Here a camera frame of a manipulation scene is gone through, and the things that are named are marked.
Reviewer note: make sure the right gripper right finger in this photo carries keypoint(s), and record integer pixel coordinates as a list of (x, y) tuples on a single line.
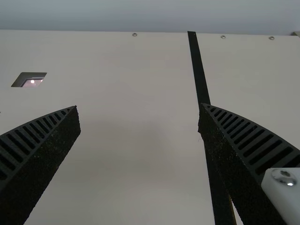
[(246, 159)]

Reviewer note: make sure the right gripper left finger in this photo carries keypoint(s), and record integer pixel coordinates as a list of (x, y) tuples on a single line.
[(39, 152)]

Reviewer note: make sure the black strip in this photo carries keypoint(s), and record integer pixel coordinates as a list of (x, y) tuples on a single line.
[(198, 70)]

